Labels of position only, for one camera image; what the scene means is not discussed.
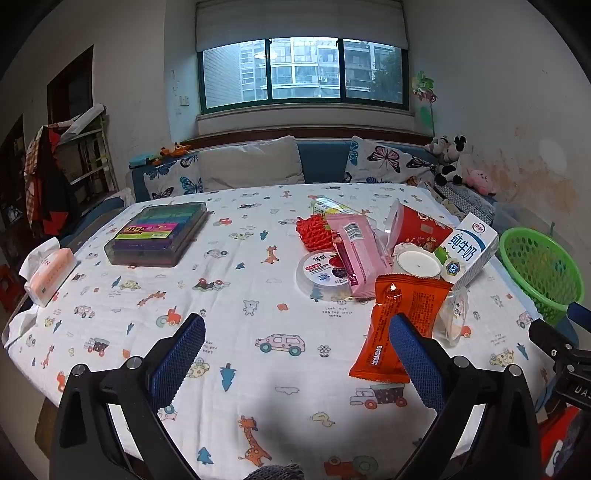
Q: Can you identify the red foam net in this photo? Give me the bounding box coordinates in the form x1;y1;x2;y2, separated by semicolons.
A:
295;213;335;252

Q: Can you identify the clear case of coloured markers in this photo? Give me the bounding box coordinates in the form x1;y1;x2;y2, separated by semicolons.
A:
104;202;208;268

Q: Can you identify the red paper bucket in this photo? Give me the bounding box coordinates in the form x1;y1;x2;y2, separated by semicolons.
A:
385;199;455;259

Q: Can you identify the round clear yogurt container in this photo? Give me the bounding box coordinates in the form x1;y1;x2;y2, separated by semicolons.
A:
295;251;358;303

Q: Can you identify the black white plush toy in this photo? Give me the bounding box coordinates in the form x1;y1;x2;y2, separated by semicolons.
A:
436;135;474;188

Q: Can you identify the orange plush toy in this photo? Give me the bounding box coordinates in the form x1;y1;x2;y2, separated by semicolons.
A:
152;143;191;166

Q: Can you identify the cartoon print tablecloth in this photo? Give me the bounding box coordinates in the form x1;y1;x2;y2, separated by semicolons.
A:
2;184;561;480

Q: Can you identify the beige pillow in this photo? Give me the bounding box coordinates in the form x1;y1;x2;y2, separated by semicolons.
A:
198;136;305;192

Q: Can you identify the pink tissue pack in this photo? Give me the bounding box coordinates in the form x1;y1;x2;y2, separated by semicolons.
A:
19;237;77;308

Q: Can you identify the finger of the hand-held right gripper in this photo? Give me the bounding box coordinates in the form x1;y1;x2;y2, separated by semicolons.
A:
567;302;591;328
528;318;581;366

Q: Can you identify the orange snack wrapper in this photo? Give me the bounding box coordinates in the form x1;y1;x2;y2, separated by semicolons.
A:
348;273;453;384

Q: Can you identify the rolled white paper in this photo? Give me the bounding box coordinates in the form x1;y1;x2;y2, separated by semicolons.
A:
60;105;106;139

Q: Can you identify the clear plastic bottle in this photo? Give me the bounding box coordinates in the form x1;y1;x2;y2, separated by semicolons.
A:
310;196;365;217

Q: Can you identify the pink snack packet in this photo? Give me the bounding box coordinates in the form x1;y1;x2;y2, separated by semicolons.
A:
325;212;395;298

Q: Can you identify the white milk carton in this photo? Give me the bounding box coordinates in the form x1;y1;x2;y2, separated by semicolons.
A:
434;212;499;287

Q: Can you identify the pink plush toy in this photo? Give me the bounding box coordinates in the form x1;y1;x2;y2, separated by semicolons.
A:
464;168;497;195

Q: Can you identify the metal shelf rack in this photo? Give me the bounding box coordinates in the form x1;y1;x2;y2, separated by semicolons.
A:
55;113;118;204

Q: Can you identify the checked cloth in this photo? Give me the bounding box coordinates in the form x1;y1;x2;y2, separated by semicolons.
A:
24;129;44;204

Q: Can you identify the red black jacket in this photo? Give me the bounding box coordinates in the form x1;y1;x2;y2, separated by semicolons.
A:
34;127;78;238

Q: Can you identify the clear plastic bread bag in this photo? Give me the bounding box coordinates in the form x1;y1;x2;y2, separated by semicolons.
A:
436;287;472;347

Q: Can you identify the dark wooden door frame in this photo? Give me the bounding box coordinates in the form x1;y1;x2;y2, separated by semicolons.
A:
47;45;94;125

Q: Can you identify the butterfly print pillow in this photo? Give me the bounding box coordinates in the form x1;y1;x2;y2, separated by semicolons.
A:
143;152;204;201
346;135;439;188

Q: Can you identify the grey white plush toy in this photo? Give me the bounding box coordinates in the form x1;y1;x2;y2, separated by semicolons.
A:
425;136;451;162

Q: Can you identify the white round cup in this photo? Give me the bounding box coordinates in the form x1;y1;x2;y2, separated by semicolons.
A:
394;250;441;279

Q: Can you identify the white roller blind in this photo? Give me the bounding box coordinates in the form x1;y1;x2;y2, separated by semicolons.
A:
195;0;409;52

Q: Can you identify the person's grey sweater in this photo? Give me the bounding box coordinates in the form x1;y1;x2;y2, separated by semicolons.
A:
249;464;305;480

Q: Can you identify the green framed window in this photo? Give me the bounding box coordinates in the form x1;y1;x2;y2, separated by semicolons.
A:
198;38;409;114

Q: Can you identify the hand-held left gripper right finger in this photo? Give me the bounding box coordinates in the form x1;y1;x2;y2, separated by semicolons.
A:
388;313;541;480

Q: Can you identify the colourful pinwheel decoration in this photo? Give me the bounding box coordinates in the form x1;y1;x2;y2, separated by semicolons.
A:
412;71;437;137

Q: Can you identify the grey patterned blanket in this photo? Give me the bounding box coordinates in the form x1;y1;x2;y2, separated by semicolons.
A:
434;182;497;222

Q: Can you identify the blue sofa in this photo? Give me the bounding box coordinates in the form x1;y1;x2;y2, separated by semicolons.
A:
127;138;499;217

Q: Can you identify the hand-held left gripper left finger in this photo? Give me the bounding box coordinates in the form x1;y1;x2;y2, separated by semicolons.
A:
48;313;206;480

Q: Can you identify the green plastic basket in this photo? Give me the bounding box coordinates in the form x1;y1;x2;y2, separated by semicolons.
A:
499;227;585;326

